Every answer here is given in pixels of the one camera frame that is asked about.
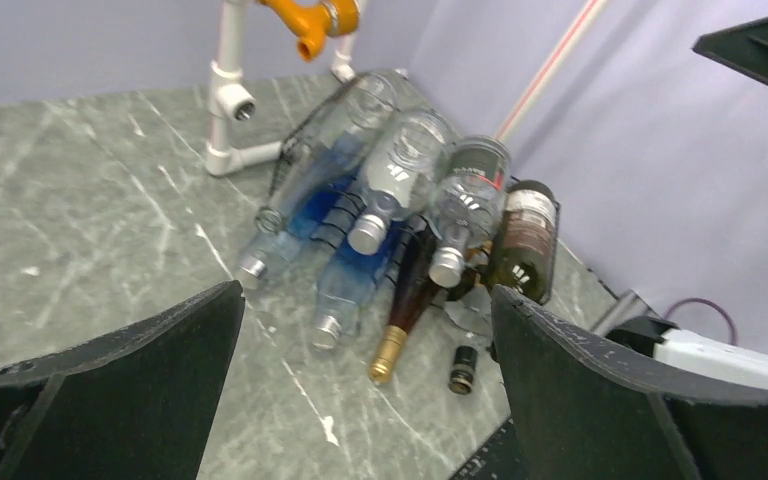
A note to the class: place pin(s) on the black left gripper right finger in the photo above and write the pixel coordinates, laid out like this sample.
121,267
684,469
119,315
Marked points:
585,407

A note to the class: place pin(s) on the clear flat black-capped bottle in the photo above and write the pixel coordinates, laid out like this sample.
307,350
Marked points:
471,315

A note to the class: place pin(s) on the clear blue bottle upper left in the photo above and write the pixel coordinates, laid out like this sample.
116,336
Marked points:
326,147

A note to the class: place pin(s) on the clear blue bottle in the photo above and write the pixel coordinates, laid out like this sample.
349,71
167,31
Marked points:
349,282
326,147

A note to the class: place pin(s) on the orange pipe valve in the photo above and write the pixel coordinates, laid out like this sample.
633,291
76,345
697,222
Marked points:
312,25

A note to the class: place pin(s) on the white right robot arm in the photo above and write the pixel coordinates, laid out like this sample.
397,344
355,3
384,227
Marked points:
695,140

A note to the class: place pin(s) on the dark green wine bottle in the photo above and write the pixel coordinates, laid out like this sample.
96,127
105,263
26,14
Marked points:
522,253

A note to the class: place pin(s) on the white PVC pipe frame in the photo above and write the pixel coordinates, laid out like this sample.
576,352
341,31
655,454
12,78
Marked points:
229,101

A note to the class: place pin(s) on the clear blue bottle lower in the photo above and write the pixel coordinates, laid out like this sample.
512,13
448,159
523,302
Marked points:
349,282

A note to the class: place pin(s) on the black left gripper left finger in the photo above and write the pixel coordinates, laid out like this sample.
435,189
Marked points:
136,403

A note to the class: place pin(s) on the brown gold-capped wine bottle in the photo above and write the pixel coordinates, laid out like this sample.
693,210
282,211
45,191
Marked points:
414,292

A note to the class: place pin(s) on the clear bottle dark label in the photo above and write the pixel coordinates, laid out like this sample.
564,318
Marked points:
466,206

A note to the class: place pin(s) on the clear bottle top middle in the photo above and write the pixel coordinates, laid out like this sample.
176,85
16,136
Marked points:
399,174

